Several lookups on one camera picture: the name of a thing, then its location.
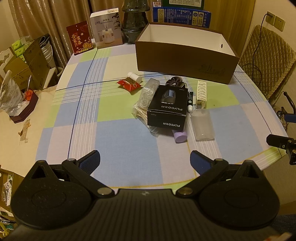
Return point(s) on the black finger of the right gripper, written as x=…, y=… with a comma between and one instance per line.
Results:
x=290, y=118
x=280, y=142

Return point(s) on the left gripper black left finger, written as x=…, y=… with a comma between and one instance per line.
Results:
x=80, y=172

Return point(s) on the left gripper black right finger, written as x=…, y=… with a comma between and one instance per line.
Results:
x=208, y=170

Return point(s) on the purple cosmetic tube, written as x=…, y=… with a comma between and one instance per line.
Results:
x=179, y=136

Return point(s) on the clear plastic cup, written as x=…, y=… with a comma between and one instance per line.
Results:
x=202, y=125

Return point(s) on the dark green small tube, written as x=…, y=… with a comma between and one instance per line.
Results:
x=190, y=102

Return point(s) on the black Flyco shaver box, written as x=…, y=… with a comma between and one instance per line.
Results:
x=168, y=108

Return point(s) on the white cutout paper box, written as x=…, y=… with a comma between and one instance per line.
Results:
x=201, y=95

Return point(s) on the dark velvet scrunchie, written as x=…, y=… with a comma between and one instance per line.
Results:
x=176, y=82

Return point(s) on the clear floss pick box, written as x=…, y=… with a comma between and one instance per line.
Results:
x=147, y=93

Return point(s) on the red snack packet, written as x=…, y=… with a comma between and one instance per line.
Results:
x=129, y=84

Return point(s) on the white pill bottle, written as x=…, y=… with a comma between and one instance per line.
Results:
x=134, y=77

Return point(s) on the cotton swabs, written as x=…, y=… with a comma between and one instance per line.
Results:
x=141, y=114

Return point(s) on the dark red tray with clutter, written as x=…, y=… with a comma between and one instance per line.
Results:
x=16, y=104

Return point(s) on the quilted beige chair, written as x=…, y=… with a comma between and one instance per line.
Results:
x=268, y=60

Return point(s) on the checkered tablecloth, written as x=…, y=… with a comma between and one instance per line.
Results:
x=90, y=111

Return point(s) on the brown cardboard box white inside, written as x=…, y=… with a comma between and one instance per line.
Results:
x=188, y=51

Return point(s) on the brown cardboard box with bowls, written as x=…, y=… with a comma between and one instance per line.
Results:
x=39, y=56

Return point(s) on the blue milk carton box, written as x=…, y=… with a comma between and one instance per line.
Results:
x=181, y=16

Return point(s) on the red greeting card box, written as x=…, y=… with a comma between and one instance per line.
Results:
x=79, y=37

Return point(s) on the white humidifier box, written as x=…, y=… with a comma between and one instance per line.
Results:
x=106, y=28

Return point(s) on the beige curtain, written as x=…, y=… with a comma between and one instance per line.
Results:
x=37, y=18

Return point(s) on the dark green glass jar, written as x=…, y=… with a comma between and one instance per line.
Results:
x=134, y=18

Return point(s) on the green Terun box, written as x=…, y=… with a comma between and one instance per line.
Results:
x=189, y=4

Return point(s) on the wall power socket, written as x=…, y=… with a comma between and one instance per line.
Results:
x=275, y=21

